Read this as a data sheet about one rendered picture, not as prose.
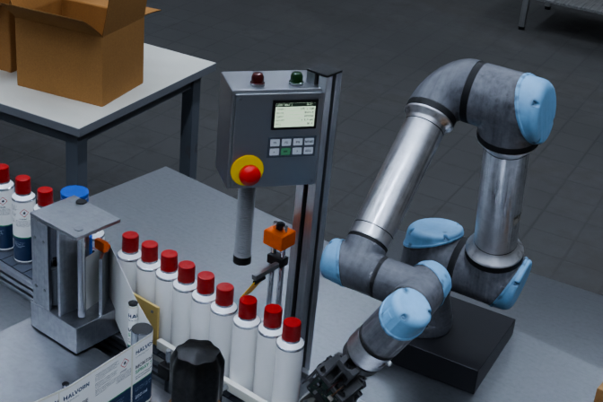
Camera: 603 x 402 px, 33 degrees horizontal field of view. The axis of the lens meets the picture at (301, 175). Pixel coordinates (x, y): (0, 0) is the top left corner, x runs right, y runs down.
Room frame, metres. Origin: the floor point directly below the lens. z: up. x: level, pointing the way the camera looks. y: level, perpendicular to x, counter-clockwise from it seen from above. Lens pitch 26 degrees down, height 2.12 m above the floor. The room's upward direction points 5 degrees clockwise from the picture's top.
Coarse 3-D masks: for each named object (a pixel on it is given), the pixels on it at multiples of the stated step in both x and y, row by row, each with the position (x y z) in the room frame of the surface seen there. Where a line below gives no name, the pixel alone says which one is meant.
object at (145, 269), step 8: (144, 240) 1.77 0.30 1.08; (152, 240) 1.77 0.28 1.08; (144, 248) 1.74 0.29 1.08; (152, 248) 1.74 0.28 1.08; (144, 256) 1.74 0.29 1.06; (152, 256) 1.74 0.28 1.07; (136, 264) 1.75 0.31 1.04; (144, 264) 1.74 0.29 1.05; (152, 264) 1.74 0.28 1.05; (160, 264) 1.75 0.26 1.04; (136, 272) 1.75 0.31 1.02; (144, 272) 1.73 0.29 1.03; (152, 272) 1.73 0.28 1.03; (136, 280) 1.75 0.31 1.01; (144, 280) 1.73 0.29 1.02; (152, 280) 1.73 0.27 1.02; (136, 288) 1.74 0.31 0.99; (144, 288) 1.73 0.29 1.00; (152, 288) 1.73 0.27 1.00; (144, 296) 1.73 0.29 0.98; (152, 296) 1.73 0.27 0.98
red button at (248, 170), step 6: (246, 168) 1.61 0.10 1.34; (252, 168) 1.61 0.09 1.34; (240, 174) 1.61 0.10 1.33; (246, 174) 1.60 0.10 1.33; (252, 174) 1.61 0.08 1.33; (258, 174) 1.61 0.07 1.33; (240, 180) 1.61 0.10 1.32; (246, 180) 1.60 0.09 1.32; (252, 180) 1.61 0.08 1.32; (258, 180) 1.62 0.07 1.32
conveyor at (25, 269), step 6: (0, 252) 2.00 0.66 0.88; (6, 252) 2.01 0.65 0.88; (12, 252) 2.01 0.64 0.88; (0, 258) 1.98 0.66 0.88; (6, 258) 1.98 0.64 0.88; (12, 258) 1.98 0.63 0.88; (6, 264) 1.96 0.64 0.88; (12, 264) 1.96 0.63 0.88; (18, 264) 1.96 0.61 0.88; (30, 264) 1.97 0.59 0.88; (18, 270) 1.94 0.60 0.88; (24, 270) 1.94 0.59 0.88; (30, 270) 1.94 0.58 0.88; (30, 276) 1.92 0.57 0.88; (156, 348) 1.70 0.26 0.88; (156, 354) 1.68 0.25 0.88; (162, 354) 1.68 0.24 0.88; (228, 396) 1.57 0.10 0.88
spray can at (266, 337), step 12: (264, 312) 1.57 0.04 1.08; (276, 312) 1.56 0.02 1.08; (264, 324) 1.56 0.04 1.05; (276, 324) 1.56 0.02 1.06; (264, 336) 1.55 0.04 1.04; (276, 336) 1.55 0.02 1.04; (264, 348) 1.55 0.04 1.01; (264, 360) 1.55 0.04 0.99; (264, 372) 1.55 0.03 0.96; (264, 384) 1.55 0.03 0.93; (264, 396) 1.55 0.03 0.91
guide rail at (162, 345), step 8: (160, 344) 1.67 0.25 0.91; (168, 344) 1.67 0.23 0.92; (224, 376) 1.58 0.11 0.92; (232, 384) 1.56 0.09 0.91; (232, 392) 1.56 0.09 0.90; (240, 392) 1.54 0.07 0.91; (248, 392) 1.54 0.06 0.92; (248, 400) 1.53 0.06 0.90; (256, 400) 1.52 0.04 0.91; (264, 400) 1.52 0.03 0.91
